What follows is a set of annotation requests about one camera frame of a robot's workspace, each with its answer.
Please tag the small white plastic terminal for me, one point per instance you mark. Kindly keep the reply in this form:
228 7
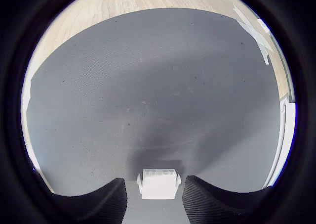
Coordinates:
158 187

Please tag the dark grey mat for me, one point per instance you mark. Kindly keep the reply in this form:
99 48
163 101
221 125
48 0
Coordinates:
148 98

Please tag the white tape strip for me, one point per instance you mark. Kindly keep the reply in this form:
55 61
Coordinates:
247 18
26 95
261 43

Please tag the white wedge bracket with screw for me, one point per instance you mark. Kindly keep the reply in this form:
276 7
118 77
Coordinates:
263 25

